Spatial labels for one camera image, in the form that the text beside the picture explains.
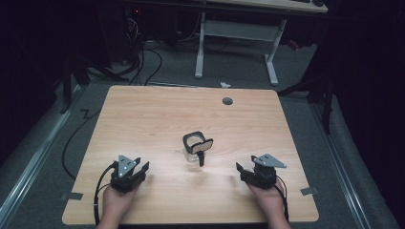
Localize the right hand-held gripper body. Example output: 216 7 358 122
247 153 288 191

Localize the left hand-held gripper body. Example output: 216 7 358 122
109 154 143 194

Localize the black rimmed clear container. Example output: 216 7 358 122
181 131 206 163

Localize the person's left hand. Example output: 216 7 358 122
100 183 140 225

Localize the person's right hand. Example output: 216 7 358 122
247 179 287 225

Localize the grey tape strip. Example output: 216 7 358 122
300 186 320 197
59 192 84 202

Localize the black stand leg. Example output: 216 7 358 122
58 55 130 115
277 74 335 135

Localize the white framed desk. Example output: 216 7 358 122
194 0 330 87

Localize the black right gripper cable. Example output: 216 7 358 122
274 182 290 223

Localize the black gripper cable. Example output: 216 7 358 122
93 160 119 227
274 182 290 223

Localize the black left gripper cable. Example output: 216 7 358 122
93 160 119 227

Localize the black floor cable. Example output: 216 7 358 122
61 108 102 181

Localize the metal floor rail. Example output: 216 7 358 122
309 100 373 229
0 85 84 229

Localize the bundle of black cables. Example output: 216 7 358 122
118 8 164 87

